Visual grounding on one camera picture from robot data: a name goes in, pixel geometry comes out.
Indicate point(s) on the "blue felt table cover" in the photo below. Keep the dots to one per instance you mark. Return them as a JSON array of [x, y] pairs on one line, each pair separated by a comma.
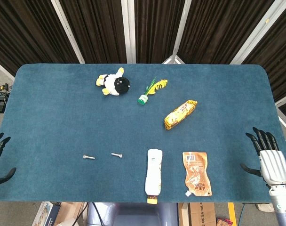
[[63, 117]]

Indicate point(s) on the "colourful snack packet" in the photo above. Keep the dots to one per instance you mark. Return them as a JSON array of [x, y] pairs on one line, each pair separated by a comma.
[[224, 221]]

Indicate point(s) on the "orange spout pouch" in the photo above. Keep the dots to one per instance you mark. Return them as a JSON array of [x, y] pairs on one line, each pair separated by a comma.
[[197, 174]]

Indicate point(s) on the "white partition frame post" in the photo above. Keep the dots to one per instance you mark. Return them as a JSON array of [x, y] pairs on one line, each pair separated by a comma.
[[285, 122], [67, 33], [256, 35], [129, 30], [2, 68], [179, 37]]

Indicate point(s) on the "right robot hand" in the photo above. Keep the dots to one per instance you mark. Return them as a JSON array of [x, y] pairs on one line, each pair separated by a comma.
[[273, 164]]

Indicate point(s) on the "blue grey robot torso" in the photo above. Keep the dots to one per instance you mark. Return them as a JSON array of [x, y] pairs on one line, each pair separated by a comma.
[[138, 214]]

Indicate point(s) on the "golden snack package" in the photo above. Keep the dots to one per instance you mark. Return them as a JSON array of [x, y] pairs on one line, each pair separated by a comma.
[[179, 114]]

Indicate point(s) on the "green yellow feather shuttlecock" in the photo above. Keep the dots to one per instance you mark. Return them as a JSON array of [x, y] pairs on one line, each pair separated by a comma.
[[143, 99]]

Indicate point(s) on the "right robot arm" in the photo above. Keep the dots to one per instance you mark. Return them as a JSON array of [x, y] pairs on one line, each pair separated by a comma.
[[281, 207]]

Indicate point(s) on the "brown cardboard box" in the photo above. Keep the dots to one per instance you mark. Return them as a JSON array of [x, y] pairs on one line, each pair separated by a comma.
[[201, 214]]

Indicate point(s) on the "white labelled drink bottle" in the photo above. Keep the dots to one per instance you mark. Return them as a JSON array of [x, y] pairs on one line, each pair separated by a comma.
[[153, 174]]

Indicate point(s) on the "black white yellow plush toy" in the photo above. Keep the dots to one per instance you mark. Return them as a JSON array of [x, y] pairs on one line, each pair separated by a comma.
[[112, 82]]

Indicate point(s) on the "dark brown pleated curtain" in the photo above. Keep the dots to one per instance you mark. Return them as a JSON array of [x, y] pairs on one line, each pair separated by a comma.
[[279, 47], [218, 30], [157, 30], [27, 30], [98, 30]]

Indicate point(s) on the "white blue printed box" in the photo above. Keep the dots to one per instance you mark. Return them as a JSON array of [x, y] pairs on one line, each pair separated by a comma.
[[45, 214]]

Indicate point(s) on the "metal bolt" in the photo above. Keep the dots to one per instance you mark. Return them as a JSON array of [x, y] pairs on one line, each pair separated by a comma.
[[89, 157], [116, 155]]

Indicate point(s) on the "white shoe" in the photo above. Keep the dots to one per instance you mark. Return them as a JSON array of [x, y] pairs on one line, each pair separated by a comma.
[[264, 207]]

